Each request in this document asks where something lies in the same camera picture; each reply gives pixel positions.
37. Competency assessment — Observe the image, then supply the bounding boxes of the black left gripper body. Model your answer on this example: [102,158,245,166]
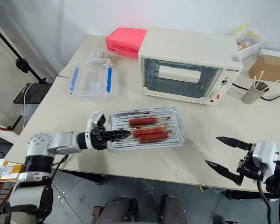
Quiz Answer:
[90,126,111,151]

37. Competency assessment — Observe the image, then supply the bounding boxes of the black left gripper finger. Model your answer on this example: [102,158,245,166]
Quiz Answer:
[106,128,132,138]
[107,135,129,142]

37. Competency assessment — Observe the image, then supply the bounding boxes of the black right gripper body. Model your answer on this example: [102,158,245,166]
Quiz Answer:
[235,143,267,182]

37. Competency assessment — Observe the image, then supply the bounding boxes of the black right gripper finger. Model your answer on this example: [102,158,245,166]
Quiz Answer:
[205,159,245,187]
[215,136,253,152]

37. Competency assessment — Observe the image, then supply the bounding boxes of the silver metal baking tray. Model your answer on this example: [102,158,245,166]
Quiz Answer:
[106,105,186,154]

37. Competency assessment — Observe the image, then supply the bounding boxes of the red sausage on skewer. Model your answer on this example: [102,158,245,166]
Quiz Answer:
[139,131,171,144]
[128,117,158,127]
[132,127,166,138]

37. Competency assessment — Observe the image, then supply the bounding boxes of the white oven knob red mark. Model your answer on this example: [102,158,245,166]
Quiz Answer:
[210,91,225,104]

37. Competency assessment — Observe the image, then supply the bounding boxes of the glass toaster oven door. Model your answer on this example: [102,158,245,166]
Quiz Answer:
[140,56,224,104]

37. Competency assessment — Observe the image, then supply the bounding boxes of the cream white toaster oven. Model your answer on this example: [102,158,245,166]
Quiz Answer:
[138,28,243,107]

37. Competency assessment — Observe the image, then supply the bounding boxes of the grey cup of skewers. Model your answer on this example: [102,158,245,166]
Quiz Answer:
[241,72,280,105]

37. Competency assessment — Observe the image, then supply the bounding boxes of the clear container blue clasps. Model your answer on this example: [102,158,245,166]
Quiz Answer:
[68,56,114,103]

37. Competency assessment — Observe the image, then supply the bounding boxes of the dark rounded shape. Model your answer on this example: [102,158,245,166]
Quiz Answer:
[96,196,140,224]
[159,194,188,224]

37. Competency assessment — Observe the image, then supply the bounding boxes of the clear bag of small parts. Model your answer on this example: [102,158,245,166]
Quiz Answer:
[87,51,119,66]

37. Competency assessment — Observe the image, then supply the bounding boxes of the black flat platform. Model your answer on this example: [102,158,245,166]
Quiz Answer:
[13,83,53,105]

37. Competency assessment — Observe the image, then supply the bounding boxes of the red flat box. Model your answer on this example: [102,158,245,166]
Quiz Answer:
[106,45,140,59]
[105,27,148,51]

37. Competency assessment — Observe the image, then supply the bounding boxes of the brown cardboard box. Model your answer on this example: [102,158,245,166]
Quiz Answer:
[248,54,280,83]

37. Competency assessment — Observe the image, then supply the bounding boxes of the white plastic bin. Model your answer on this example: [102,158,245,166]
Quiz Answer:
[233,27,268,59]

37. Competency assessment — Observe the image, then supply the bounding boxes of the yellow paper package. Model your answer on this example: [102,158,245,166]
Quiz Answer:
[0,158,24,183]

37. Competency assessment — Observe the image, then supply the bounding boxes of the black stand pole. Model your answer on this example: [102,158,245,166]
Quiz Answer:
[0,21,48,85]

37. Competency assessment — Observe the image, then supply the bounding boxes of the yellow zip bag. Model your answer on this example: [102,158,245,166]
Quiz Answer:
[233,22,260,45]

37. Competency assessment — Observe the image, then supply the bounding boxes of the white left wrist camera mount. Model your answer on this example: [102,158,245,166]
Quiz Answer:
[85,111,107,150]

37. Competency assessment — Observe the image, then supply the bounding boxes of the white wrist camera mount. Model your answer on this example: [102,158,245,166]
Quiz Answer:
[85,111,107,150]
[251,140,280,174]

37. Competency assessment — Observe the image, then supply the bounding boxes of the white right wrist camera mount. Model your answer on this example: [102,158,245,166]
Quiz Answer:
[251,140,280,174]

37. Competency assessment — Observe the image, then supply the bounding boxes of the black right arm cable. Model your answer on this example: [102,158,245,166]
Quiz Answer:
[256,179,272,224]

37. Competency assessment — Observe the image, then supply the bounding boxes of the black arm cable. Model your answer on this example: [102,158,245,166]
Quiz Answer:
[36,154,70,224]
[256,179,272,224]

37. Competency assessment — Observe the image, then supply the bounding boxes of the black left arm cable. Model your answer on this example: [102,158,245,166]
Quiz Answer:
[36,154,70,224]

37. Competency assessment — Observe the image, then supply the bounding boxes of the black power cord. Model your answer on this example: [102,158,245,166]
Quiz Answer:
[231,82,280,102]

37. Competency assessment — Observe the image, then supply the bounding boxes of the thin white cable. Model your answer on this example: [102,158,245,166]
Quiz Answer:
[21,85,29,128]

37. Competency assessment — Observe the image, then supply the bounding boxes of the white oven door handle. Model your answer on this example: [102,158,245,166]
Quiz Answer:
[158,65,202,83]

